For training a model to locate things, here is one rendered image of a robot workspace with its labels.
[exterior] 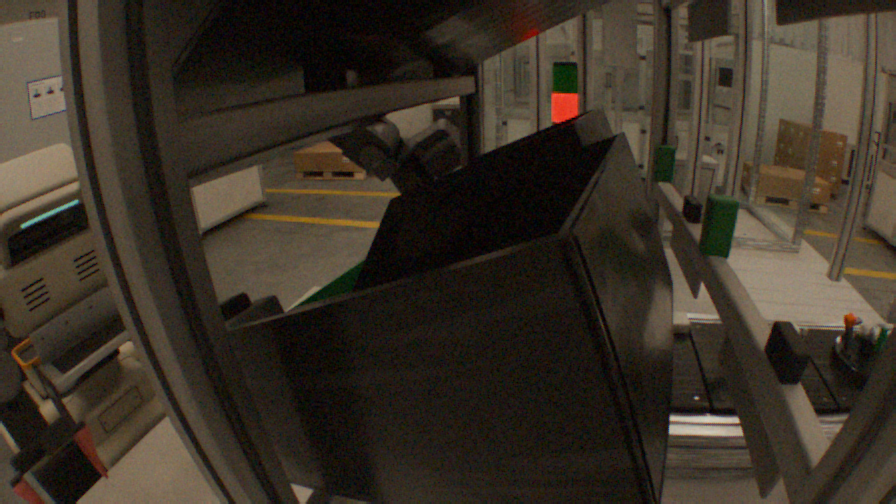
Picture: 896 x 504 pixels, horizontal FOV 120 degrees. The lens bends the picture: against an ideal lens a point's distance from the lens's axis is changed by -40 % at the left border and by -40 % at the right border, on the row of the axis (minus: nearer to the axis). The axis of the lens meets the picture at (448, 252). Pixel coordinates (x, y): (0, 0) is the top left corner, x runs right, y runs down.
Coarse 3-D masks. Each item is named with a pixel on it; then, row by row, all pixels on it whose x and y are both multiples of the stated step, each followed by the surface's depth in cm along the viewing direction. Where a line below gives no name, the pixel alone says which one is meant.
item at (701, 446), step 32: (704, 320) 73; (768, 320) 70; (800, 320) 68; (672, 416) 52; (704, 416) 51; (736, 416) 49; (832, 416) 44; (672, 448) 50; (704, 448) 48; (736, 448) 47
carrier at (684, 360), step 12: (684, 312) 70; (684, 324) 67; (684, 336) 67; (684, 348) 64; (684, 360) 61; (696, 360) 61; (684, 372) 58; (696, 372) 58; (672, 384) 56; (684, 384) 56; (696, 384) 56; (672, 396) 54; (684, 396) 54; (696, 396) 53; (672, 408) 52; (684, 408) 52; (696, 408) 51; (708, 408) 51
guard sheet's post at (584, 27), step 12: (588, 12) 61; (576, 24) 62; (588, 24) 61; (576, 36) 63; (588, 36) 62; (576, 48) 64; (588, 48) 63; (576, 60) 65; (588, 60) 64; (588, 72) 65; (588, 84) 66; (588, 96) 66; (588, 108) 67
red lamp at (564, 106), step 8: (552, 96) 69; (560, 96) 67; (568, 96) 67; (576, 96) 67; (552, 104) 70; (560, 104) 68; (568, 104) 67; (576, 104) 67; (552, 112) 70; (560, 112) 68; (568, 112) 68; (576, 112) 68; (552, 120) 71; (560, 120) 69
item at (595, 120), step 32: (576, 128) 20; (608, 128) 29; (480, 160) 22; (512, 160) 21; (544, 160) 21; (416, 192) 25; (448, 192) 24; (384, 224) 27; (384, 256) 28; (320, 288) 39; (352, 288) 42
